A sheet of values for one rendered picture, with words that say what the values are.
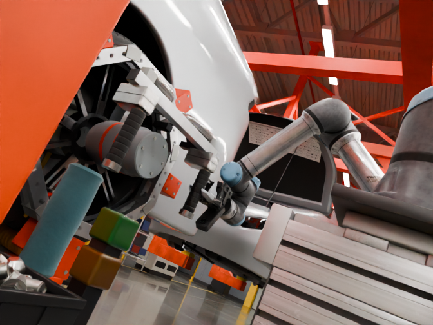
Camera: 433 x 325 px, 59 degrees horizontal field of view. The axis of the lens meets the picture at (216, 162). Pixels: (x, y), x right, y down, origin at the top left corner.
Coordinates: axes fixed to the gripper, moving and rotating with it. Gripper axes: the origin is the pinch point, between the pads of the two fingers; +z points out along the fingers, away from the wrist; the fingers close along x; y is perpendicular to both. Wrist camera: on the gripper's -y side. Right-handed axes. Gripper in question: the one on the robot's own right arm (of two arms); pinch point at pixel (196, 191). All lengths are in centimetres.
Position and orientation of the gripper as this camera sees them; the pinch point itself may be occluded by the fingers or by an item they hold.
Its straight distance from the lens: 113.0
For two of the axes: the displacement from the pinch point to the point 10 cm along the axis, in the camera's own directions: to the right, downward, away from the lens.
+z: -3.5, -4.0, -8.5
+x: 8.5, 2.4, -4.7
